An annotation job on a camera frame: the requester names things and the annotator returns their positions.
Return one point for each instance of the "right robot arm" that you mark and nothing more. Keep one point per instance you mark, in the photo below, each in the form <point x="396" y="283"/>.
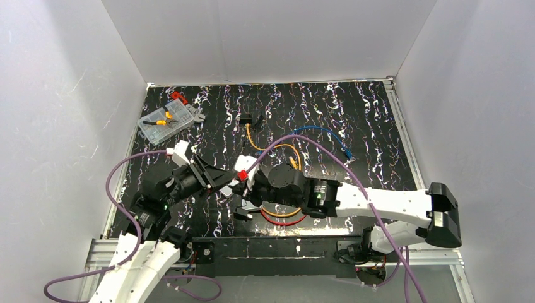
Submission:
<point x="404" y="217"/>

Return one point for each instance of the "grey red adjustable wrench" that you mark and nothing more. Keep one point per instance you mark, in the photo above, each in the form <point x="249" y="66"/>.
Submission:
<point x="197" y="112"/>

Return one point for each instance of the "clear plastic parts box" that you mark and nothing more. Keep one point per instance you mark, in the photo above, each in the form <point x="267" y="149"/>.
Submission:
<point x="158" y="134"/>

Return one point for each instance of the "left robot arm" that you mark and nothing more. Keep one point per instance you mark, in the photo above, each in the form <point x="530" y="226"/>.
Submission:
<point x="148" y="247"/>

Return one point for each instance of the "white network switch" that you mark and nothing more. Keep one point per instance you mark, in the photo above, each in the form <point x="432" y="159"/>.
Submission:
<point x="245" y="166"/>
<point x="226" y="191"/>

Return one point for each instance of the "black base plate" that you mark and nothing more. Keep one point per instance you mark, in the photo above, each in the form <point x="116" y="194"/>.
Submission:
<point x="272" y="256"/>

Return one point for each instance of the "yellow handled pliers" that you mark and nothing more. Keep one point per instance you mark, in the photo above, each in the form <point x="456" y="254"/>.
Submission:
<point x="167" y="121"/>

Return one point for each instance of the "black adapter with cable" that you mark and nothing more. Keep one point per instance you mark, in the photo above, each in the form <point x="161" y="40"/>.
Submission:
<point x="253" y="121"/>

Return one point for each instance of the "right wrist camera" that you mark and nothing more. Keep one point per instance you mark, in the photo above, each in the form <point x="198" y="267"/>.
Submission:
<point x="249" y="180"/>

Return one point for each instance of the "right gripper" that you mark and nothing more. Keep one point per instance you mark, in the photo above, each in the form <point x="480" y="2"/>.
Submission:
<point x="252" y="190"/>

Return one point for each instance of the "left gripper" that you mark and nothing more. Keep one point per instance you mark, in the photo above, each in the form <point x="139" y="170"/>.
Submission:
<point x="201" y="175"/>

